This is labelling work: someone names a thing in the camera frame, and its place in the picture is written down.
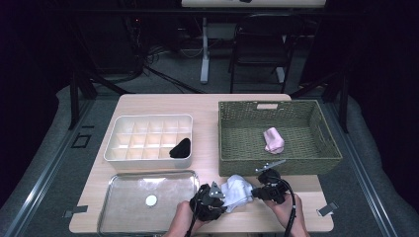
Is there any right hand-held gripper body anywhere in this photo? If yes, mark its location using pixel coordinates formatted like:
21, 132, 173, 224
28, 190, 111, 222
255, 159, 292, 205

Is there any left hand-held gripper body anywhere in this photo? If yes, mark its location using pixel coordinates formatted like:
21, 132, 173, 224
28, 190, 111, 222
189, 181, 227, 222

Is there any white sock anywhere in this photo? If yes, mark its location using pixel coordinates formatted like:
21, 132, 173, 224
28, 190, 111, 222
219, 174, 256, 213

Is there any pink sock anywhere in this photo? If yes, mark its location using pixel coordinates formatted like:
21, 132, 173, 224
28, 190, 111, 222
262, 126, 286, 155

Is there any black sock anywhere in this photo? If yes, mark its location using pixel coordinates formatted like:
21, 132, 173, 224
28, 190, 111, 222
168, 137, 192, 160

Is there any clear plastic lid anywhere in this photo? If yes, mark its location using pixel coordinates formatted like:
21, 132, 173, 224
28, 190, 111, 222
97, 169, 201, 235

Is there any green woven basket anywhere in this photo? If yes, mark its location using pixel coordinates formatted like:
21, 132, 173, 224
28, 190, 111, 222
217, 99, 344, 178

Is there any white divided storage box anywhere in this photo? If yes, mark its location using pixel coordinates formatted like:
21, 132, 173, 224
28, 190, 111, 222
103, 114, 194, 171

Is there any grey tape strip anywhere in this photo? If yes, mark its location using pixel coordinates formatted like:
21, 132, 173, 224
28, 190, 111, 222
62, 204, 89, 219
316, 200, 339, 217

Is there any black metal stand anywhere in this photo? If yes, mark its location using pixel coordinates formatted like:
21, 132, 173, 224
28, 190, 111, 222
290, 68, 350, 134
67, 65, 132, 131

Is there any black folding chair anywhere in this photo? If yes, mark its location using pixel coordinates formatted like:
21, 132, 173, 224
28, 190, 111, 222
228, 13, 299, 94

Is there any white desk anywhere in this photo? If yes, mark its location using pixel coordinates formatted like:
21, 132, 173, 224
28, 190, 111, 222
181, 0, 327, 85

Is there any right hand-held gripper cable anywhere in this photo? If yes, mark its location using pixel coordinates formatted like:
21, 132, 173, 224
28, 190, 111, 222
276, 177, 297, 237

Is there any hand-held gripper cable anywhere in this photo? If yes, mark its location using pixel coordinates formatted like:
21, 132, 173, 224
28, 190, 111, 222
276, 177, 297, 237
185, 200, 200, 237

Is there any left hand-held gripper cable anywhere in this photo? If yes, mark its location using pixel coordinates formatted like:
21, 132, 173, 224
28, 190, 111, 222
185, 200, 200, 237

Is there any aluminium floor rail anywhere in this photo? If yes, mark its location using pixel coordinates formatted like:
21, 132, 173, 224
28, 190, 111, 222
3, 98, 97, 237
324, 102, 401, 237

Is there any bundle of black floor cables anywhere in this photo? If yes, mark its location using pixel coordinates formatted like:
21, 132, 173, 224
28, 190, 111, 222
122, 16, 206, 95

